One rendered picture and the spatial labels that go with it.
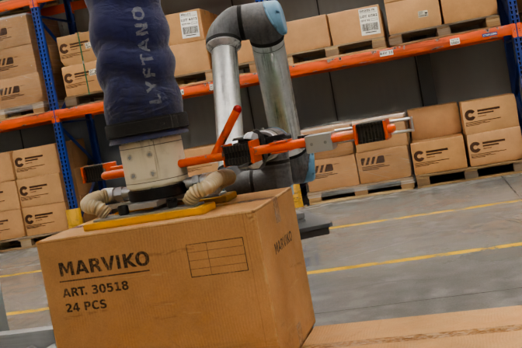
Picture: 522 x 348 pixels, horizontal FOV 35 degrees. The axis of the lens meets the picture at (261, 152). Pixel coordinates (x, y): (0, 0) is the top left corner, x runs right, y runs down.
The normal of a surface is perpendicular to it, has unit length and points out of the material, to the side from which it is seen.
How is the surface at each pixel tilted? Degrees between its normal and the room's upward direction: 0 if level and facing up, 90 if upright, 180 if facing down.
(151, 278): 90
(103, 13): 76
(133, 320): 90
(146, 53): 69
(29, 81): 90
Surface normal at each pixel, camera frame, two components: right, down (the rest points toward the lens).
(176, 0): -0.19, 0.08
